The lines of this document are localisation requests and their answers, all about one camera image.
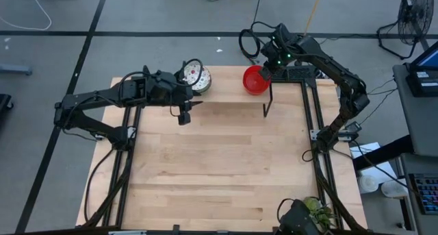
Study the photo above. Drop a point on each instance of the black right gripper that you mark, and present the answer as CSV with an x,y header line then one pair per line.
x,y
277,57

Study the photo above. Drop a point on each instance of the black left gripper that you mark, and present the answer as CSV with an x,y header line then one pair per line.
x,y
181,98

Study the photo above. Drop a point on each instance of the red mini bowl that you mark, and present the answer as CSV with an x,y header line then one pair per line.
x,y
253,82

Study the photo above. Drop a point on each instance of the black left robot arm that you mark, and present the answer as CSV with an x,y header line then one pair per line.
x,y
89,101

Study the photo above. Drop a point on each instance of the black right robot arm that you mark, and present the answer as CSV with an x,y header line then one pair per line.
x,y
328,63

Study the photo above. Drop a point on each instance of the wooden shelf with black legs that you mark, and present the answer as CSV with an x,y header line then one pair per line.
x,y
226,87

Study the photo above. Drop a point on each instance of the black power strip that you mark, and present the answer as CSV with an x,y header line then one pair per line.
x,y
301,72

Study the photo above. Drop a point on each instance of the white paper sheet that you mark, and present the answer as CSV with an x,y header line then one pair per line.
x,y
367,149

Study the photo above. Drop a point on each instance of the black desk bar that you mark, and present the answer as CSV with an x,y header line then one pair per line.
x,y
383,154

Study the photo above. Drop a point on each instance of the black device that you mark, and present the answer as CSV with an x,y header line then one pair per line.
x,y
297,219

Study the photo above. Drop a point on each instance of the white cup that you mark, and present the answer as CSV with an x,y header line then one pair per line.
x,y
393,188
367,183

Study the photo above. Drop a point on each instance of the potted green plant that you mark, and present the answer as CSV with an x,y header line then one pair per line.
x,y
323,214

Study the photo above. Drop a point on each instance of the black laptop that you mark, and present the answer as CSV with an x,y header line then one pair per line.
x,y
422,81

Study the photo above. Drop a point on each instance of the black floor fan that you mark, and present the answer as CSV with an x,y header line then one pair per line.
x,y
415,15

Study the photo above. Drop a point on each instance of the grey desk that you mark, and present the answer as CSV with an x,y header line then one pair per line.
x,y
424,125

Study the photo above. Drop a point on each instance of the grey floor bar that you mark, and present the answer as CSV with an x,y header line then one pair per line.
x,y
15,70

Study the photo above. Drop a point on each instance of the black floor object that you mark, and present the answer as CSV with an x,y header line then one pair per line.
x,y
4,103

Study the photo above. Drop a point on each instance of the black keyboard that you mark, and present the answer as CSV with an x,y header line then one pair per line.
x,y
426,194

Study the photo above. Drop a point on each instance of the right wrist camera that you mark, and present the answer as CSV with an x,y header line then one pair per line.
x,y
281,31

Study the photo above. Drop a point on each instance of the black metal table frame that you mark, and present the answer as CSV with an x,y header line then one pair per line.
x,y
304,101

